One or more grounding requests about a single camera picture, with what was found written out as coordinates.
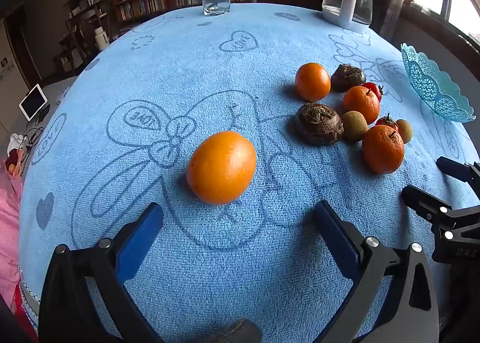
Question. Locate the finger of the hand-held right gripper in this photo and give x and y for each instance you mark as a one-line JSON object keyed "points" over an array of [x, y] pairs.
{"points": [[423, 200], [455, 170]]}

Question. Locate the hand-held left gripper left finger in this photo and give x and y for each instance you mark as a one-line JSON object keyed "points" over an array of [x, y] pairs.
{"points": [[140, 241]]}

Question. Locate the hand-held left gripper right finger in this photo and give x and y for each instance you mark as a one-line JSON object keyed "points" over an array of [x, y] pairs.
{"points": [[333, 238]]}

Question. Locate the small brown kiwi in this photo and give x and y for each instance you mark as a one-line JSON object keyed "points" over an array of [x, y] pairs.
{"points": [[405, 131]]}

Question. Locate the mandarin orange with stem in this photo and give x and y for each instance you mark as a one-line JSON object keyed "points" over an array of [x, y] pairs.
{"points": [[360, 104], [382, 149]]}

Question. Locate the red cherry tomato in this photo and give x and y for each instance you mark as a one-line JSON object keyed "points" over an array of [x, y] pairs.
{"points": [[374, 90], [388, 122]]}

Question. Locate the light blue plastic basket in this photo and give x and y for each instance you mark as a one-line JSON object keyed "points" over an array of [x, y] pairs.
{"points": [[435, 87]]}

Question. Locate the large orange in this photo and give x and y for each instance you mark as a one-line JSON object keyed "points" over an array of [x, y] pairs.
{"points": [[221, 166]]}

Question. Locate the large brown water chestnut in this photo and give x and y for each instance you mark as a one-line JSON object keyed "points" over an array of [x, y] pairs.
{"points": [[318, 123]]}

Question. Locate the small brown water chestnut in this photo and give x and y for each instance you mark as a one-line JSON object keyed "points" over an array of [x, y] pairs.
{"points": [[347, 77]]}

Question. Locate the small smooth orange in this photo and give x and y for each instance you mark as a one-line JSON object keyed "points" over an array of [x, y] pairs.
{"points": [[312, 81]]}

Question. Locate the pink cloth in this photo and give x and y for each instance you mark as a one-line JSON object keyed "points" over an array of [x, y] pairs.
{"points": [[7, 223]]}

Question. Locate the blue printed towel cloth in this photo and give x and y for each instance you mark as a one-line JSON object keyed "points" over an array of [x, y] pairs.
{"points": [[187, 76]]}

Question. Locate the white tablet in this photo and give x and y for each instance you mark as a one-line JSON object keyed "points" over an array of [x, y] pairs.
{"points": [[33, 102]]}

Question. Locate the white thermos bottle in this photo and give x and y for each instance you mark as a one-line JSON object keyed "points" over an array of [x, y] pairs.
{"points": [[101, 39]]}

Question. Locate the open cluttered shelf rack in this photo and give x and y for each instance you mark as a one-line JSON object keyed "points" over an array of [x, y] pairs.
{"points": [[80, 20]]}

